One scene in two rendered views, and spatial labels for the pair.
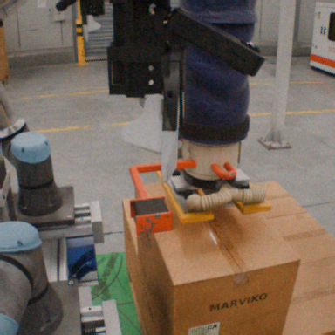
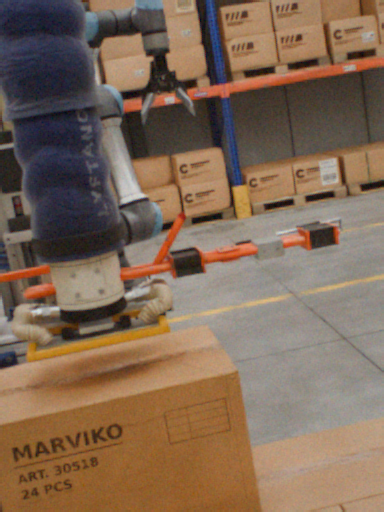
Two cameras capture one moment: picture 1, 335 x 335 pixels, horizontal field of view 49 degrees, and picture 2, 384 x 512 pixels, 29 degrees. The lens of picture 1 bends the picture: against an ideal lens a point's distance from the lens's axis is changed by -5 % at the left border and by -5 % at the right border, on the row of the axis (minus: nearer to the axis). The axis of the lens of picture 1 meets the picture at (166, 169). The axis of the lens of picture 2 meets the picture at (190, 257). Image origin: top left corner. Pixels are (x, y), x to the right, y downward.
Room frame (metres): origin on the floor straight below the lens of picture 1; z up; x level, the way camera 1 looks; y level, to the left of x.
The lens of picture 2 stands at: (1.61, -1.93, 1.59)
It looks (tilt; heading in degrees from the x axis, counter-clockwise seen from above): 12 degrees down; 97
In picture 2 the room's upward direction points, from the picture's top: 10 degrees counter-clockwise
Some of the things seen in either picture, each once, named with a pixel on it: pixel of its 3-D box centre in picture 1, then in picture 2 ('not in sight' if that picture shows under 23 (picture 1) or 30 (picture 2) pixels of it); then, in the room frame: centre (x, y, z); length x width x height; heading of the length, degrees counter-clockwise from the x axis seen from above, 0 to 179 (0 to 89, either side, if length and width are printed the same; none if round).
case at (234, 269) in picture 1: (203, 262); (122, 440); (1.13, -0.14, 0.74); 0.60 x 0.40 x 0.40; 14
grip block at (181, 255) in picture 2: not in sight; (185, 262); (1.37, -0.08, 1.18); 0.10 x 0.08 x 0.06; 104
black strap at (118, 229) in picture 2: (211, 120); (78, 236); (1.13, -0.14, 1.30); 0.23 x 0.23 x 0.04
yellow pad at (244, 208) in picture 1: (235, 181); (97, 332); (1.15, -0.23, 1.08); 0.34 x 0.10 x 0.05; 14
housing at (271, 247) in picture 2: not in sight; (267, 247); (1.58, -0.03, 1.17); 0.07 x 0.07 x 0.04; 14
